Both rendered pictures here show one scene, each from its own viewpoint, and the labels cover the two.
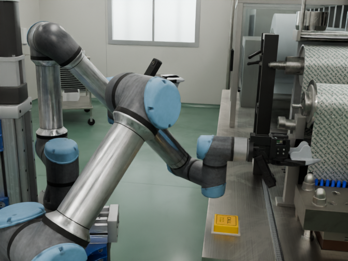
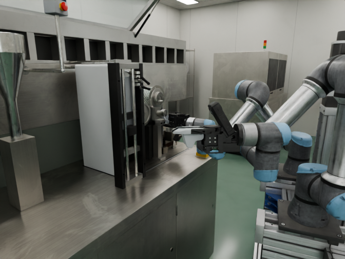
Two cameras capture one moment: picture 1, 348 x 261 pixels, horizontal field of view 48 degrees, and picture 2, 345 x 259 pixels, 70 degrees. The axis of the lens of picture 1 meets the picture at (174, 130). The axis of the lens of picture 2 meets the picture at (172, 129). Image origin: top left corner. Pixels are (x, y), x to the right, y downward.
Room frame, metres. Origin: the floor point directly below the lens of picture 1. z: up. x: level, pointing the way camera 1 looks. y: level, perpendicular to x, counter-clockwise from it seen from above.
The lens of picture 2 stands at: (2.40, 0.29, 1.42)
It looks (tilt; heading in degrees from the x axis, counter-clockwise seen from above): 14 degrees down; 206
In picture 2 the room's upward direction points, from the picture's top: straight up
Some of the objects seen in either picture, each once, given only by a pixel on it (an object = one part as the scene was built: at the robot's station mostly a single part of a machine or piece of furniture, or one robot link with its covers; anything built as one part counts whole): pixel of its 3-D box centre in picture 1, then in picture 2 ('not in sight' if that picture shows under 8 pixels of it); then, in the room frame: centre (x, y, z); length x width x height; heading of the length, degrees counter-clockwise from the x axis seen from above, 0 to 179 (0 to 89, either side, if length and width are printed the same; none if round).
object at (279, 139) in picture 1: (269, 148); (179, 121); (1.12, -0.29, 1.12); 0.12 x 0.08 x 0.09; 82
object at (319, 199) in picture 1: (319, 196); not in sight; (0.94, -0.38, 1.05); 0.04 x 0.04 x 0.04
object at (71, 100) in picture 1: (71, 85); not in sight; (5.63, 1.50, 0.51); 0.91 x 0.58 x 1.02; 16
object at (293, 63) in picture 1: (294, 66); not in sight; (1.41, -0.42, 1.33); 0.06 x 0.06 x 0.06; 82
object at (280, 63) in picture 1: (276, 64); not in sight; (1.42, -0.36, 1.33); 0.06 x 0.03 x 0.03; 82
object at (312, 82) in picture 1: (310, 103); (156, 98); (1.16, -0.41, 1.25); 0.15 x 0.01 x 0.15; 172
